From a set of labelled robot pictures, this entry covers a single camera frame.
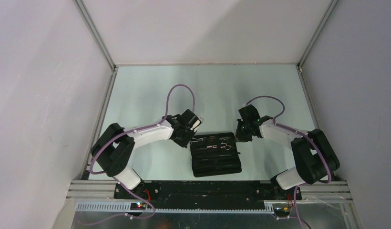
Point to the black zippered tool case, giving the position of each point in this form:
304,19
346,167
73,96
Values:
214,161

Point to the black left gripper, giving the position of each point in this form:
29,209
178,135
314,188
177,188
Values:
184,143

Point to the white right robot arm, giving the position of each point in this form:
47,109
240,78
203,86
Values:
313,154

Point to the aluminium frame rail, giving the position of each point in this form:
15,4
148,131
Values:
98,122

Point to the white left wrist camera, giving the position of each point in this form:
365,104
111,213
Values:
198,122

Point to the silver thinning scissors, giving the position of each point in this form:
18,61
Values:
223,145

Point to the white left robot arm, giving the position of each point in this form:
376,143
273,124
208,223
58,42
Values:
113,149

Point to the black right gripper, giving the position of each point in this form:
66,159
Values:
239,137

